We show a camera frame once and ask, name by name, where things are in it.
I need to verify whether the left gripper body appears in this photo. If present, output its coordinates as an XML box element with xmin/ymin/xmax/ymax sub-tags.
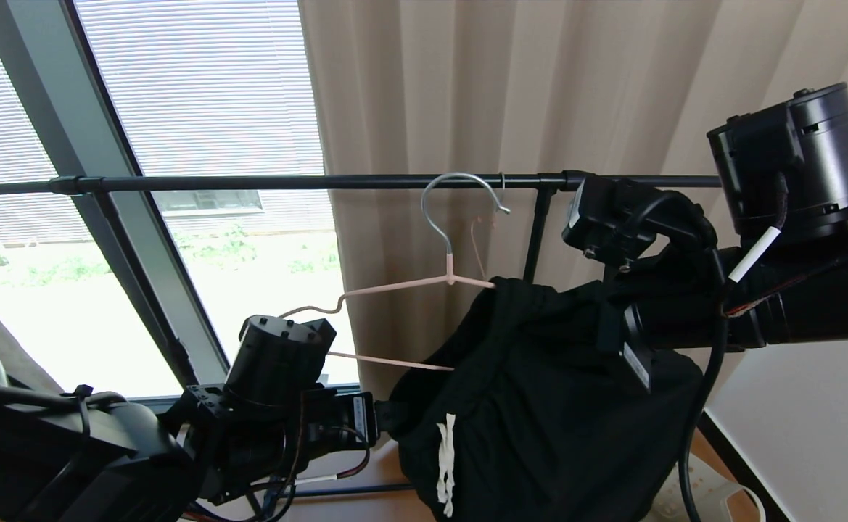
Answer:
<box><xmin>317</xmin><ymin>391</ymin><xmax>404</xmax><ymax>455</ymax></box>

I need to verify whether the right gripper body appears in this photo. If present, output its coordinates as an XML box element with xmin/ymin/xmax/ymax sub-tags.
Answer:
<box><xmin>598</xmin><ymin>289</ymin><xmax>730</xmax><ymax>397</ymax></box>

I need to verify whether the black garment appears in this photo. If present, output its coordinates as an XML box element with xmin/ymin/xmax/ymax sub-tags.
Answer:
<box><xmin>387</xmin><ymin>275</ymin><xmax>707</xmax><ymax>522</ymax></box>

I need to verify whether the pink clothes hanger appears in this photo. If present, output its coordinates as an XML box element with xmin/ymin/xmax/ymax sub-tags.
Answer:
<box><xmin>469</xmin><ymin>173</ymin><xmax>507</xmax><ymax>282</ymax></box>
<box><xmin>277</xmin><ymin>173</ymin><xmax>511</xmax><ymax>372</ymax></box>

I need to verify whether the white laundry basket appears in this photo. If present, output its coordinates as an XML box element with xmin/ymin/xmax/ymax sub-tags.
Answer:
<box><xmin>649</xmin><ymin>453</ymin><xmax>767</xmax><ymax>522</ymax></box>

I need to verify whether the black clothes rack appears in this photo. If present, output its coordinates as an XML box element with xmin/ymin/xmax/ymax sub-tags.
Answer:
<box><xmin>0</xmin><ymin>171</ymin><xmax>722</xmax><ymax>501</ymax></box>

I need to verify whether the window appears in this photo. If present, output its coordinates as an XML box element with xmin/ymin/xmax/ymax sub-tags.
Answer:
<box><xmin>0</xmin><ymin>0</ymin><xmax>361</xmax><ymax>407</ymax></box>

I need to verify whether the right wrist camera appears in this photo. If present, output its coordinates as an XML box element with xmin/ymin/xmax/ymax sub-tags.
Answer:
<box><xmin>561</xmin><ymin>174</ymin><xmax>722</xmax><ymax>285</ymax></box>

